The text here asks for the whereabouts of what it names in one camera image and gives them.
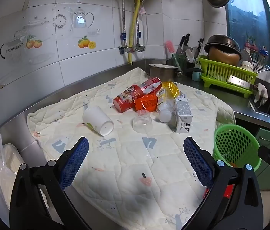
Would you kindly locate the dark wok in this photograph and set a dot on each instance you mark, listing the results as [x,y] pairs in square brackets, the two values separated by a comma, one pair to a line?
[221,40]

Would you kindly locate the green perforated plastic basket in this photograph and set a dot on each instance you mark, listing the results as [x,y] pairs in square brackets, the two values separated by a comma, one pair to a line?
[235,143]

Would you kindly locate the red printed cup clear lid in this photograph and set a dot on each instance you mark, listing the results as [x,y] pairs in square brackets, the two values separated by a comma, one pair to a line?
[125,98]

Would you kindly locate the white rag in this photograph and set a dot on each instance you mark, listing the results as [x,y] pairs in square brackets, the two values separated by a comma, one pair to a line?
[260,92]

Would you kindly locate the teal cup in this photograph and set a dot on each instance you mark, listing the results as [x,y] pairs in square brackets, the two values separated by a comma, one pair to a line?
[196,76]

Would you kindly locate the white spatula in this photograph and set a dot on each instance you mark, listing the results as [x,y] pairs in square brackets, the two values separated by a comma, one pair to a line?
[189,55]

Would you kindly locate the yellow plastic wrapper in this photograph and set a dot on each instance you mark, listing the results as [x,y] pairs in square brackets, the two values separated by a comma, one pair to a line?
[169,87]

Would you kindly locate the red soda can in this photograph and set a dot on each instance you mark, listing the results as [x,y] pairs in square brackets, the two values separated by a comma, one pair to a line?
[151,83]

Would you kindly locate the grey white drink carton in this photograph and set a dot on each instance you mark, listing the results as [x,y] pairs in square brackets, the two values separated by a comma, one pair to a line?
[182,115]

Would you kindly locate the orange red foil wrapper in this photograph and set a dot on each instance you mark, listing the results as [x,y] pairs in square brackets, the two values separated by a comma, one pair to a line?
[147,103]

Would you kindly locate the steel cleaver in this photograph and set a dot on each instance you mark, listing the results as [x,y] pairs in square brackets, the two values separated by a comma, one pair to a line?
[239,81]

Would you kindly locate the white paper cup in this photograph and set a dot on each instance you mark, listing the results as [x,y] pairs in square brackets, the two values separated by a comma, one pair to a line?
[94,119]

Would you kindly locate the cream quilted printed mat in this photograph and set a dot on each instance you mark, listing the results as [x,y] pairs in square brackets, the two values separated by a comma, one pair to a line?
[125,172]

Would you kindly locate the clear plastic cup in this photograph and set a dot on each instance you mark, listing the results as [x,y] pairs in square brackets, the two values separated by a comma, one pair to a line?
[142,122]

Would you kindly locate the green plastic dish rack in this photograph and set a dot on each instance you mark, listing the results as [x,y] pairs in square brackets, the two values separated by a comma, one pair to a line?
[221,73]

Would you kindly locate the green glass jar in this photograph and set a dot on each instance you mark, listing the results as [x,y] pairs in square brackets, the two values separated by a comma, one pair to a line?
[178,61]

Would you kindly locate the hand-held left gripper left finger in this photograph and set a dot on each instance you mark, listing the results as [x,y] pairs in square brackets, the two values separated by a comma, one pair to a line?
[77,155]

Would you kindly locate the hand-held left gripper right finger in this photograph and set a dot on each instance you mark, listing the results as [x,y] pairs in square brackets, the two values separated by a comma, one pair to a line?
[197,158]

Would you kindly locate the white bowl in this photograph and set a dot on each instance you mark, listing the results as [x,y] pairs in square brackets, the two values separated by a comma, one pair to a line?
[246,66]

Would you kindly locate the plastic bag of tissues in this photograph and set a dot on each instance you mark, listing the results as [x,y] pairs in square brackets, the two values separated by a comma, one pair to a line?
[5,167]

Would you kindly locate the metal water valve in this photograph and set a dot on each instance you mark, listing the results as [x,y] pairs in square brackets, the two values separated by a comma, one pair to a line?
[125,49]
[140,48]

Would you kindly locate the steel pot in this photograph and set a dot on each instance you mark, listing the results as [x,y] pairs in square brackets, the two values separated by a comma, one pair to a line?
[161,73]

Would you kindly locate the pink bottle brush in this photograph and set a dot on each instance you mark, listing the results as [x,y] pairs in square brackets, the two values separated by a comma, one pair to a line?
[170,47]

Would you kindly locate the white plastic bottle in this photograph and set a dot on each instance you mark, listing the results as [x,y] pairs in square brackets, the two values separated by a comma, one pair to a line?
[165,115]

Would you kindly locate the brown pot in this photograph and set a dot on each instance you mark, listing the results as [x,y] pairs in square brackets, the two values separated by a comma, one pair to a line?
[223,56]

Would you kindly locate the window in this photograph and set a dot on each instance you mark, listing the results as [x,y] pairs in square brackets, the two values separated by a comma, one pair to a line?
[250,19]

